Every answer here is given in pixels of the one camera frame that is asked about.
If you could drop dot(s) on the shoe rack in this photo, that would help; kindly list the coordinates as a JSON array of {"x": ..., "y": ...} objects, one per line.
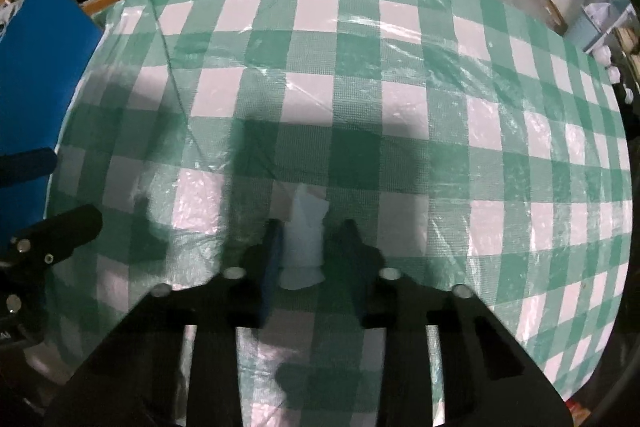
[{"x": 610, "y": 35}]

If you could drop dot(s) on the green checkered tablecloth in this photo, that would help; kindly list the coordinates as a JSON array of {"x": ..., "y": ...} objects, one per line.
[{"x": 470, "y": 143}]

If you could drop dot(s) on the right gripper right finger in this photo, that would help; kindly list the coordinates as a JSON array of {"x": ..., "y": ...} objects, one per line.
[{"x": 487, "y": 376}]

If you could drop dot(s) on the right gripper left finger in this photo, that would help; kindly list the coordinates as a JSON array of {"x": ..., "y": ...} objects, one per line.
[{"x": 131, "y": 379}]

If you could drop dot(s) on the blue cardboard box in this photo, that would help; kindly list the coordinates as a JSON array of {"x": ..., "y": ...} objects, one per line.
[{"x": 44, "y": 52}]

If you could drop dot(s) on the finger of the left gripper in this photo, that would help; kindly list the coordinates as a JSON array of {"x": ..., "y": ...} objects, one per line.
[
  {"x": 27, "y": 166},
  {"x": 54, "y": 239}
]

